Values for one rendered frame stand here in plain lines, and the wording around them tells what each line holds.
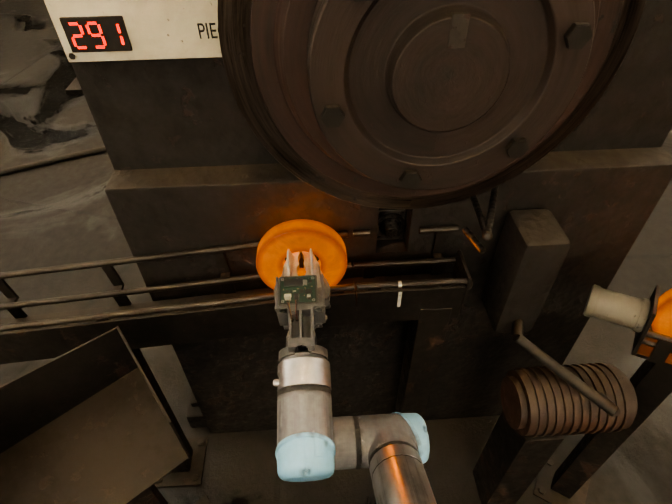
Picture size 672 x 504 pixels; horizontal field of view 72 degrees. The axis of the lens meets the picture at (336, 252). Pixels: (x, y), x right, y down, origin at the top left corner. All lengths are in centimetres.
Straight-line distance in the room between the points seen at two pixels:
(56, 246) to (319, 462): 181
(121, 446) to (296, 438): 32
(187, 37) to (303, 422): 53
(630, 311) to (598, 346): 89
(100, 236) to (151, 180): 141
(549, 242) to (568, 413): 33
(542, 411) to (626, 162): 46
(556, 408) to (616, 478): 63
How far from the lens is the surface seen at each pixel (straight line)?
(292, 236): 75
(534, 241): 81
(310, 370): 64
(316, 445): 62
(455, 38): 48
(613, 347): 183
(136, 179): 84
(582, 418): 100
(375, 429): 73
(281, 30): 52
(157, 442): 82
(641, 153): 98
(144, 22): 72
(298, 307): 66
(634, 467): 161
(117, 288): 97
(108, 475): 83
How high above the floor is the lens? 131
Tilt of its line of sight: 44 degrees down
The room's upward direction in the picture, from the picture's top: 1 degrees counter-clockwise
